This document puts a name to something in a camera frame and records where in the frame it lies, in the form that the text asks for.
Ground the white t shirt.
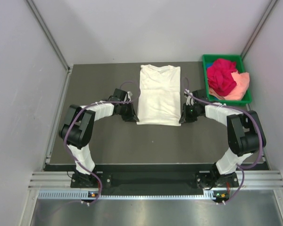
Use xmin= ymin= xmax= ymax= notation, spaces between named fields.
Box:
xmin=137 ymin=65 xmax=181 ymax=126

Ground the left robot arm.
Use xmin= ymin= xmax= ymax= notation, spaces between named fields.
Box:
xmin=59 ymin=89 xmax=139 ymax=187

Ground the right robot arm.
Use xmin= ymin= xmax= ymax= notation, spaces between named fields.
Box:
xmin=179 ymin=89 xmax=266 ymax=188

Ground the magenta t shirt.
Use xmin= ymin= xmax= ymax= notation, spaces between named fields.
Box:
xmin=207 ymin=58 xmax=237 ymax=97

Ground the green plastic bin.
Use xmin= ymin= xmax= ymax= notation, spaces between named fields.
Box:
xmin=202 ymin=54 xmax=252 ymax=106

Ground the blue cloth in bin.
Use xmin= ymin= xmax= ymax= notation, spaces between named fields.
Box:
xmin=206 ymin=63 xmax=213 ymax=69

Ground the peach t shirt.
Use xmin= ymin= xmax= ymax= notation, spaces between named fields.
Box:
xmin=209 ymin=72 xmax=250 ymax=101

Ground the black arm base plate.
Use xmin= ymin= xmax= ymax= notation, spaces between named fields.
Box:
xmin=70 ymin=171 xmax=229 ymax=189

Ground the slotted grey cable duct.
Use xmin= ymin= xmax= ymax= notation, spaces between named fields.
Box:
xmin=38 ymin=190 xmax=226 ymax=200

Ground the aluminium frame rail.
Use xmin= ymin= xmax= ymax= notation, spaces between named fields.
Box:
xmin=28 ymin=170 xmax=283 ymax=190

